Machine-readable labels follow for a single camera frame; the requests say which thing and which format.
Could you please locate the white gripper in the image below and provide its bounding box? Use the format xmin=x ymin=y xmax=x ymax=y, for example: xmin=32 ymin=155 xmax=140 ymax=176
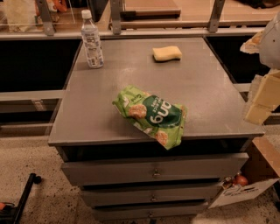
xmin=240 ymin=11 xmax=280 ymax=125

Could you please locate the green rice chip bag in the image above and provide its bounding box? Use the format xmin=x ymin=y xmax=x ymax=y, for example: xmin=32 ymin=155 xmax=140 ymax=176
xmin=112 ymin=85 xmax=187 ymax=150

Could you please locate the clear plastic water bottle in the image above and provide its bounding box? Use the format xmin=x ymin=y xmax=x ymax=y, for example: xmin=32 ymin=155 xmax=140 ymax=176
xmin=81 ymin=10 xmax=104 ymax=68

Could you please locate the cardboard box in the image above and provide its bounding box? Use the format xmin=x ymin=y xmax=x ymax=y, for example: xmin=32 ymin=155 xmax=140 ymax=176
xmin=210 ymin=136 xmax=280 ymax=208

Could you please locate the yellow sponge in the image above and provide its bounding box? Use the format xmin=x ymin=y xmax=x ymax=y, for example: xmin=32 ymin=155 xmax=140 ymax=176
xmin=152 ymin=46 xmax=182 ymax=61

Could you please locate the top grey drawer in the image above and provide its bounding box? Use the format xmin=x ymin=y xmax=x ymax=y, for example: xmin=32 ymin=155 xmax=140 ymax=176
xmin=61 ymin=153 xmax=249 ymax=186

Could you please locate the grey drawer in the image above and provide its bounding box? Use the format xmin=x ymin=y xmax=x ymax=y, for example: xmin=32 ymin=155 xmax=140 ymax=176
xmin=61 ymin=153 xmax=249 ymax=186
xmin=94 ymin=202 xmax=208 ymax=221
xmin=81 ymin=183 xmax=221 ymax=207

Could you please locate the red onion in box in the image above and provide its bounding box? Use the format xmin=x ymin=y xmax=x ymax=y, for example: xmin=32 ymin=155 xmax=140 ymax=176
xmin=234 ymin=174 xmax=249 ymax=186

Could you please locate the bottom grey drawer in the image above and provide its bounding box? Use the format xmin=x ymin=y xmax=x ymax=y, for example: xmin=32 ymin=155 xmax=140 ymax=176
xmin=94 ymin=202 xmax=208 ymax=221

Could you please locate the grey drawer cabinet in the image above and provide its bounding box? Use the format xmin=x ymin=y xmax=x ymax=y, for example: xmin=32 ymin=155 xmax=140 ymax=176
xmin=49 ymin=38 xmax=263 ymax=221

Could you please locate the middle grey drawer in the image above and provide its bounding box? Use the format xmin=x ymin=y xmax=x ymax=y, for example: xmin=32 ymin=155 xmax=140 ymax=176
xmin=81 ymin=183 xmax=221 ymax=207

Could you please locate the black stand leg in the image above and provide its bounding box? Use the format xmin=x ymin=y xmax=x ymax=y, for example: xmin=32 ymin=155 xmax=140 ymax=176
xmin=0 ymin=173 xmax=42 ymax=224

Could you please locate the metal railing frame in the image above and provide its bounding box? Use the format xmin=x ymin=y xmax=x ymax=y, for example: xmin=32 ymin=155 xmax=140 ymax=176
xmin=0 ymin=0 xmax=280 ymax=39

